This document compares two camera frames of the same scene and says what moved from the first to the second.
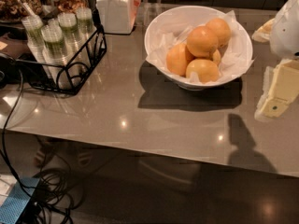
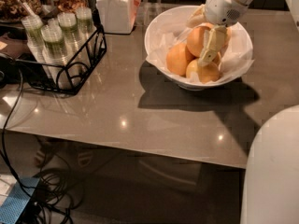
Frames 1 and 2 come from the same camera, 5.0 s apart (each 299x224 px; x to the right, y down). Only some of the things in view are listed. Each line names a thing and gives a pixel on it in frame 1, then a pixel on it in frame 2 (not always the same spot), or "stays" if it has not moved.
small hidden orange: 217,58 stays
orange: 206,70 stays
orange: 201,41 stays
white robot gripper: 286,32 → 221,7
